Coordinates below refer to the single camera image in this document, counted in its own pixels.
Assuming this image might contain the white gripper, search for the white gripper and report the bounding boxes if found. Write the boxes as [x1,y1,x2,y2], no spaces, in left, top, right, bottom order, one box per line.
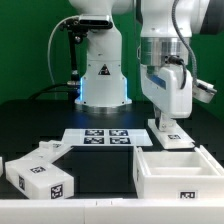
[140,65,192,131]

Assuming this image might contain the white door panel with knob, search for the white door panel with knob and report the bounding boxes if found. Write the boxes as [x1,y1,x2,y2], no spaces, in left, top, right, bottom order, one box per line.
[148,119,195,149]

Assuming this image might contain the white cabinet box part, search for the white cabinet box part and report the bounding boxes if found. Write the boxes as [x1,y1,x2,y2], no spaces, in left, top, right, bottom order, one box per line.
[5,159,74,200]

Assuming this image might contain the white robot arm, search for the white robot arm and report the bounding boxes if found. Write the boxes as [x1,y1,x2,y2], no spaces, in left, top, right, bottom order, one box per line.
[68,0,224,131]

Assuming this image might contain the white marker base sheet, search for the white marker base sheet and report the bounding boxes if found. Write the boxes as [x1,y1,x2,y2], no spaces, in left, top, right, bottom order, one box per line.
[62,129,152,146]

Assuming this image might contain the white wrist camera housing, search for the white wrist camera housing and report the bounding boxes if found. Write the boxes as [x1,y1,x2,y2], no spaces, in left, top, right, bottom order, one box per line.
[192,79,217,103]

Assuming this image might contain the black base cables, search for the black base cables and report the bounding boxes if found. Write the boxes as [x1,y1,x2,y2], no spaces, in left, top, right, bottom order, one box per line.
[27,81,82,102]

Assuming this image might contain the white front rail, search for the white front rail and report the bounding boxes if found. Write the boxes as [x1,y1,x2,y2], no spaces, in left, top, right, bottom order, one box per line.
[0,199,224,224]

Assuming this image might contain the black camera on stand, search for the black camera on stand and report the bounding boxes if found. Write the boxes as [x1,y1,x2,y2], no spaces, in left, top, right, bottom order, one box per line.
[59,15,113,100]

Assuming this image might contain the white curved cable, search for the white curved cable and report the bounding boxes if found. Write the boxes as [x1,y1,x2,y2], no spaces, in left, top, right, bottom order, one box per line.
[47,15,80,86]

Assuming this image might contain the white left rail block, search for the white left rail block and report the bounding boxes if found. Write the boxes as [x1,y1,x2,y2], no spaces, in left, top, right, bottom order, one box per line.
[0,157,3,177]

